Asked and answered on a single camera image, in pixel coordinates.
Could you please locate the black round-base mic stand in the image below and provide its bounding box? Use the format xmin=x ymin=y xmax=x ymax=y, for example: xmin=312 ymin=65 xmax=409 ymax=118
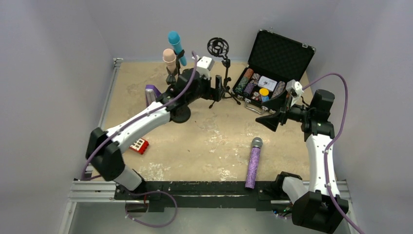
xmin=174 ymin=49 xmax=185 ymax=76

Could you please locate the black tripod shock-mount stand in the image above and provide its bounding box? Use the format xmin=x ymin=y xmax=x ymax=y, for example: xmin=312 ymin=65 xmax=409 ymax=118
xmin=206 ymin=37 xmax=242 ymax=110

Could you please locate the pink microphone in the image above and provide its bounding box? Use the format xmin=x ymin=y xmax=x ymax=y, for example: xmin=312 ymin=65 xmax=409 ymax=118
xmin=163 ymin=48 xmax=177 ymax=76

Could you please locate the blue microphone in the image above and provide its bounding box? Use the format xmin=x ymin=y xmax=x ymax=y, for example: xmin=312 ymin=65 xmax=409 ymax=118
xmin=168 ymin=31 xmax=187 ymax=66

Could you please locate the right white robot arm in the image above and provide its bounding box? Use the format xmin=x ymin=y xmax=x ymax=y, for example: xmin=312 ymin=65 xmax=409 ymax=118
xmin=256 ymin=89 xmax=349 ymax=234

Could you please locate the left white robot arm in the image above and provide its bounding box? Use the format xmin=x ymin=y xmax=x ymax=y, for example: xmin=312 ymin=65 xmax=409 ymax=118
xmin=86 ymin=68 xmax=223 ymax=193

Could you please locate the purple metronome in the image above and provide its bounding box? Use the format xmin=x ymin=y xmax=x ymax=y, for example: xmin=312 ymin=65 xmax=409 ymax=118
xmin=145 ymin=84 xmax=161 ymax=107

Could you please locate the black poker chip case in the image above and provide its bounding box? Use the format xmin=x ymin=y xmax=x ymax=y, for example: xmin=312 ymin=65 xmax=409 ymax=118
xmin=232 ymin=29 xmax=316 ymax=114

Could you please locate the purple glitter microphone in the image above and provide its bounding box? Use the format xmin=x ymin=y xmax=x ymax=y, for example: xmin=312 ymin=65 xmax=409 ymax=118
xmin=245 ymin=137 xmax=263 ymax=189

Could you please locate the red toy block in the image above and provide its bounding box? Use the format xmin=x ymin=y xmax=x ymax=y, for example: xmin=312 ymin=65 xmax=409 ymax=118
xmin=129 ymin=138 xmax=150 ymax=155

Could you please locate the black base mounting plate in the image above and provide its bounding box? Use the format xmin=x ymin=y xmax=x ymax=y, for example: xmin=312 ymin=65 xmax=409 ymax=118
xmin=114 ymin=181 xmax=291 ymax=212

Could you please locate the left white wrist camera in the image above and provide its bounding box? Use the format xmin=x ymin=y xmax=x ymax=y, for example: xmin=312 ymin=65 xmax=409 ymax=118
xmin=196 ymin=56 xmax=215 ymax=80

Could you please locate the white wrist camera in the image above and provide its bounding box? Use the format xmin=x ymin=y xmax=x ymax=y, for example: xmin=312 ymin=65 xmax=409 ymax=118
xmin=196 ymin=56 xmax=215 ymax=80
xmin=286 ymin=79 xmax=304 ymax=107

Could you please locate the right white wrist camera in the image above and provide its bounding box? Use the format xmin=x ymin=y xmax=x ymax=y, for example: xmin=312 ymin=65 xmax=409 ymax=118
xmin=286 ymin=79 xmax=304 ymax=107

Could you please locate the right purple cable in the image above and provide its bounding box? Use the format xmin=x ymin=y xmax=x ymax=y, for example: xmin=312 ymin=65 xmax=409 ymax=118
xmin=301 ymin=72 xmax=365 ymax=234

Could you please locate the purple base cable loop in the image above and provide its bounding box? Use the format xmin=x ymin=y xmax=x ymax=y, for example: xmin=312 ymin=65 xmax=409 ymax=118
xmin=125 ymin=189 xmax=178 ymax=229

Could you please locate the aluminium frame rail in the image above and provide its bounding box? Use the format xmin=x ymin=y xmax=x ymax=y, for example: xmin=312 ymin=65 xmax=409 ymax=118
xmin=58 ymin=57 xmax=124 ymax=234

